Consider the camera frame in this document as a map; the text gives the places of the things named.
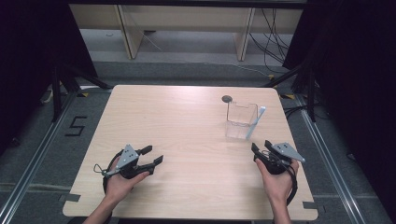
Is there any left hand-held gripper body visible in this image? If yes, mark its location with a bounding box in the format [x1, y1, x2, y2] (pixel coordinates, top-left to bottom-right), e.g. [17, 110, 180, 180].
[101, 143, 154, 180]

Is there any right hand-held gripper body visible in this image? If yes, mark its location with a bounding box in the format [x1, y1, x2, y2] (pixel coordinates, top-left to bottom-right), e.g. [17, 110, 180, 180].
[256, 142, 306, 175]

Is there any light blue toothbrush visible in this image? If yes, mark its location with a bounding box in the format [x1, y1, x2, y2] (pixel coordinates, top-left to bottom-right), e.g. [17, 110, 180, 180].
[245, 105, 267, 141]

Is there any clear plastic holder box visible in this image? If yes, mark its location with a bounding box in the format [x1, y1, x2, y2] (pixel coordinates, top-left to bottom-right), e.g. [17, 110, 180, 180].
[224, 101, 260, 141]

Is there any person's left hand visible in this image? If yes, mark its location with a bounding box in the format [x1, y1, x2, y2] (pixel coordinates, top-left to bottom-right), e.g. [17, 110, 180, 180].
[104, 156, 151, 203]

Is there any person's right hand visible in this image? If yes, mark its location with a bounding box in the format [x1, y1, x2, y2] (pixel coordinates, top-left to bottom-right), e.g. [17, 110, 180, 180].
[254, 160, 300, 205]

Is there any grey tape strip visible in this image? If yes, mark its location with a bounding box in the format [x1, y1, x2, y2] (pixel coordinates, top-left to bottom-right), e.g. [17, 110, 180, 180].
[58, 192, 81, 203]
[302, 201, 325, 215]

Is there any black metal stand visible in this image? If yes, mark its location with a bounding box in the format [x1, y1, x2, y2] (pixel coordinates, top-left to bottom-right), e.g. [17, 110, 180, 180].
[262, 60, 318, 123]
[50, 61, 114, 123]

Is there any black curtain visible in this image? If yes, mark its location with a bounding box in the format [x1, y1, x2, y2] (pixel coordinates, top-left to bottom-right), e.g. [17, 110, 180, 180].
[0, 0, 98, 154]
[282, 0, 396, 217]

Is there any beige wooden desk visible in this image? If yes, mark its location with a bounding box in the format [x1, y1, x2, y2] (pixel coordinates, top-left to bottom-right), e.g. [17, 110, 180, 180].
[68, 3, 304, 62]

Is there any black wrist strap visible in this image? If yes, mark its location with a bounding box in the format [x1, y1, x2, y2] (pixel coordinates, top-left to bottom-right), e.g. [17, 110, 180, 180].
[102, 148, 124, 194]
[279, 161, 300, 207]

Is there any metal wire loop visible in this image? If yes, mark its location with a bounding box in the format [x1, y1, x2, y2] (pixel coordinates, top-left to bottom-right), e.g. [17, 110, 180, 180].
[92, 163, 107, 177]

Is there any black cable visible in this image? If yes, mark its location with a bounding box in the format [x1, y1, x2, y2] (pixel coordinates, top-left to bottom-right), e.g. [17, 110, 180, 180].
[282, 105, 310, 119]

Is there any aluminium floor rail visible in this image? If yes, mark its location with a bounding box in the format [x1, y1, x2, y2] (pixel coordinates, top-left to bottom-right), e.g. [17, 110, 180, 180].
[293, 92, 369, 224]
[0, 89, 79, 224]

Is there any bundle of black cables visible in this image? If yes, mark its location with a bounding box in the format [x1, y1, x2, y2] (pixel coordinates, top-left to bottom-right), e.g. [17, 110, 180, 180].
[247, 8, 294, 75]

